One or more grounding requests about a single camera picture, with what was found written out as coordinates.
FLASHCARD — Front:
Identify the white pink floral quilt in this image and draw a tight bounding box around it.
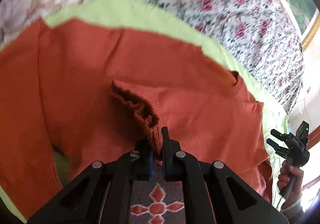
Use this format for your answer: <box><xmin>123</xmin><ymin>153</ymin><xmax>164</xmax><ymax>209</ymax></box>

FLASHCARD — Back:
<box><xmin>144</xmin><ymin>0</ymin><xmax>304</xmax><ymax>112</ymax></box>

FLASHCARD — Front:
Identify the rust red knit sweater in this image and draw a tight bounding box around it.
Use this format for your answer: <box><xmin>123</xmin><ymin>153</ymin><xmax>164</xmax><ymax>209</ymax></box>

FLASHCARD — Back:
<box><xmin>1</xmin><ymin>19</ymin><xmax>272</xmax><ymax>218</ymax></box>

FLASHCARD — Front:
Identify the gold framed landscape painting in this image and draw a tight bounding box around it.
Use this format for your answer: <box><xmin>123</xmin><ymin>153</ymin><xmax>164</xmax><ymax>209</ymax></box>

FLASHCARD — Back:
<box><xmin>286</xmin><ymin>0</ymin><xmax>319</xmax><ymax>50</ymax></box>

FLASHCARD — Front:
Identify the right hand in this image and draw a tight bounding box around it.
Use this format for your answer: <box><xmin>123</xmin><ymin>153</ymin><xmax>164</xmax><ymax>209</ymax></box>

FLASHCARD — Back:
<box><xmin>277</xmin><ymin>159</ymin><xmax>304</xmax><ymax>208</ymax></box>

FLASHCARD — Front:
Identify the light green bed sheet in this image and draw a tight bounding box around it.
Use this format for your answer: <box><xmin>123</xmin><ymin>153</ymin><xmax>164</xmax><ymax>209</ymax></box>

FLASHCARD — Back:
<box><xmin>1</xmin><ymin>0</ymin><xmax>284</xmax><ymax>221</ymax></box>

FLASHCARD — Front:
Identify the dark red sleeve forearm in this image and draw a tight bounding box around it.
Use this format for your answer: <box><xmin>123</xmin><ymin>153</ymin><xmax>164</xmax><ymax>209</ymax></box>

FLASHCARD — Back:
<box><xmin>280</xmin><ymin>199</ymin><xmax>304</xmax><ymax>223</ymax></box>

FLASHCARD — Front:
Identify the wooden window frame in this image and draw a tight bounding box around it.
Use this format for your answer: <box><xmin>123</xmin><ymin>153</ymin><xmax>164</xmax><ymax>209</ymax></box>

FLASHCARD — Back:
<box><xmin>301</xmin><ymin>128</ymin><xmax>320</xmax><ymax>191</ymax></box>

